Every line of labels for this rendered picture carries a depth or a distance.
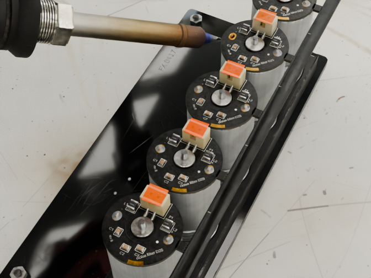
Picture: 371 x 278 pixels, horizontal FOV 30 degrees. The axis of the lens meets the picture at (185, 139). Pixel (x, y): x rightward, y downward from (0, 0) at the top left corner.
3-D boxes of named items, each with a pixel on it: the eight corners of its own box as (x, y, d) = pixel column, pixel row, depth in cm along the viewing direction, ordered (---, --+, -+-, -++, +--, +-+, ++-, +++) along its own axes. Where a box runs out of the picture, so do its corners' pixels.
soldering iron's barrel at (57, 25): (186, 39, 26) (21, 22, 23) (203, 8, 25) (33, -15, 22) (199, 67, 26) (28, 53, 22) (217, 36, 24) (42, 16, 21)
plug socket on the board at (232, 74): (215, 87, 24) (216, 75, 24) (226, 70, 25) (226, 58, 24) (236, 95, 24) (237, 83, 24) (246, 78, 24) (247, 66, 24)
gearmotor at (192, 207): (143, 241, 26) (132, 171, 22) (173, 192, 28) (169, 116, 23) (200, 268, 26) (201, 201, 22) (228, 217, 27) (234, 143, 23)
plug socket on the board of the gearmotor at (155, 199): (136, 213, 21) (134, 203, 21) (149, 192, 22) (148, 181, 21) (159, 224, 21) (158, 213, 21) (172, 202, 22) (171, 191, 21)
